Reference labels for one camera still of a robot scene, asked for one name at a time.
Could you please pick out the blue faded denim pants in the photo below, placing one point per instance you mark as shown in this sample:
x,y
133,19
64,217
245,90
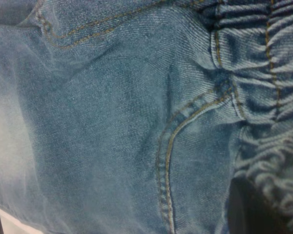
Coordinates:
x,y
112,109

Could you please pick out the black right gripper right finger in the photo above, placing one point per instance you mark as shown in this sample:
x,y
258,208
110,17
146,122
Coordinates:
x,y
251,212

